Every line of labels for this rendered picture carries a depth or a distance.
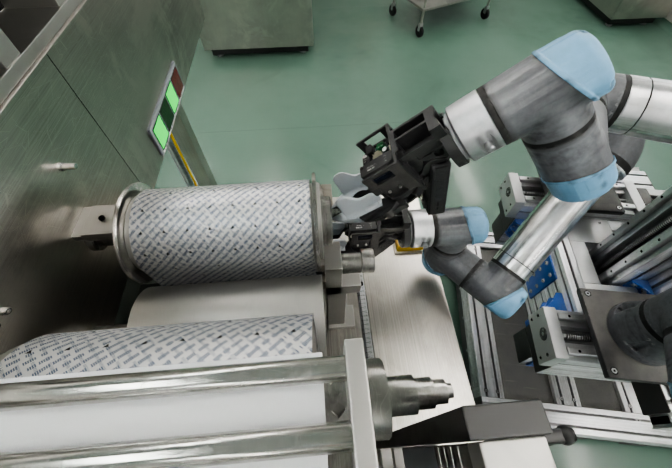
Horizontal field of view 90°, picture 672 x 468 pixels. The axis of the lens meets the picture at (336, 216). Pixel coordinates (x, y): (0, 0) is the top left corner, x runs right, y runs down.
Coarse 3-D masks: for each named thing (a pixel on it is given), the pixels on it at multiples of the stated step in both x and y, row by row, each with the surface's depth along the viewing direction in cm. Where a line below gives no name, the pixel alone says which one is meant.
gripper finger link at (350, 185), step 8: (336, 176) 49; (344, 176) 49; (352, 176) 49; (360, 176) 49; (336, 184) 50; (344, 184) 50; (352, 184) 50; (360, 184) 51; (344, 192) 52; (352, 192) 52; (360, 192) 51; (368, 192) 50
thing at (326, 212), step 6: (324, 198) 49; (324, 204) 48; (330, 204) 48; (324, 210) 48; (330, 210) 48; (324, 216) 47; (330, 216) 47; (324, 222) 47; (330, 222) 47; (324, 228) 47; (330, 228) 47; (324, 234) 48; (330, 234) 48; (324, 240) 48; (330, 240) 48
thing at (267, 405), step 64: (0, 384) 20; (64, 384) 20; (128, 384) 19; (192, 384) 20; (256, 384) 20; (320, 384) 21; (0, 448) 19; (64, 448) 18; (128, 448) 18; (192, 448) 18; (256, 448) 18; (320, 448) 18
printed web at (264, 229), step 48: (144, 192) 47; (192, 192) 46; (240, 192) 46; (288, 192) 46; (144, 240) 44; (192, 240) 44; (240, 240) 44; (288, 240) 45; (48, 336) 29; (96, 336) 28; (144, 336) 28; (192, 336) 27; (240, 336) 27; (288, 336) 27
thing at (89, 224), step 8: (88, 208) 48; (96, 208) 47; (104, 208) 47; (112, 208) 47; (80, 216) 47; (88, 216) 46; (96, 216) 46; (104, 216) 46; (112, 216) 46; (80, 224) 46; (88, 224) 46; (96, 224) 46; (104, 224) 46; (80, 232) 45; (88, 232) 45; (96, 232) 45; (104, 232) 45; (80, 240) 46; (88, 240) 46
